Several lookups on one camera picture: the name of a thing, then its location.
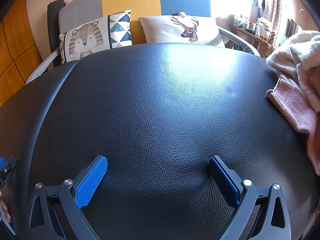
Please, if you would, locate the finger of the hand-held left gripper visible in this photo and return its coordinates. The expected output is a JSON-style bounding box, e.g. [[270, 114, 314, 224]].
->
[[0, 156, 17, 189]]

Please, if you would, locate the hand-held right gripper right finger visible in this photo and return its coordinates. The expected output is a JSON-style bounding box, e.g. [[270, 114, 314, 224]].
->
[[208, 155, 292, 240]]

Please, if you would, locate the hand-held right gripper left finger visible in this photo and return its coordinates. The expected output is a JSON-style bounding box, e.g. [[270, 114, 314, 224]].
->
[[27, 155, 108, 240]]

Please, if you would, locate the pink knitted sweater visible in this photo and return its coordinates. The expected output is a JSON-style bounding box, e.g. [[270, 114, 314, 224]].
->
[[266, 72, 320, 177]]

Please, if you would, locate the person's left hand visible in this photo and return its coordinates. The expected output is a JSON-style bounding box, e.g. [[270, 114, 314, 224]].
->
[[0, 191, 12, 224]]

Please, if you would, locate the yellow wooden wardrobe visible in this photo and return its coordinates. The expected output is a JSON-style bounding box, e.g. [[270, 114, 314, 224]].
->
[[0, 0, 43, 108]]

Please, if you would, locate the tiger print cushion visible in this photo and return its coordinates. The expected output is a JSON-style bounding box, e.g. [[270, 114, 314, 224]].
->
[[59, 9, 133, 65]]

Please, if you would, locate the wooden side table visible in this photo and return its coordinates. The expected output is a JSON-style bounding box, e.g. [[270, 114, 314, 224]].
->
[[229, 24, 277, 58]]

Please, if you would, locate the cream knitted sweater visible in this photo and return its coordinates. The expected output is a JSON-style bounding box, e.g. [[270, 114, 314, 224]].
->
[[266, 30, 320, 113]]

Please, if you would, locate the clutter of small jars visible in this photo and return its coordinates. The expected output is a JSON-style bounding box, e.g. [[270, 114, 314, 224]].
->
[[232, 14, 278, 45]]

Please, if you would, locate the deer print cushion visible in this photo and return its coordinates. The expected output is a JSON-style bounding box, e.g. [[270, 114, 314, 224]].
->
[[138, 12, 225, 48]]

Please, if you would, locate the dark flat screen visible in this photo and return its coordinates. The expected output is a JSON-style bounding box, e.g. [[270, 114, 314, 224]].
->
[[285, 17, 304, 39]]

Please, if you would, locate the beige patterned curtain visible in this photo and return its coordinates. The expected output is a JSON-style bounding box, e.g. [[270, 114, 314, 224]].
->
[[265, 0, 288, 30]]

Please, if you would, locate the grey yellow blue sofa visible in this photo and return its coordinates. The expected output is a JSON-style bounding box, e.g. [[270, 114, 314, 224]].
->
[[26, 0, 260, 84]]

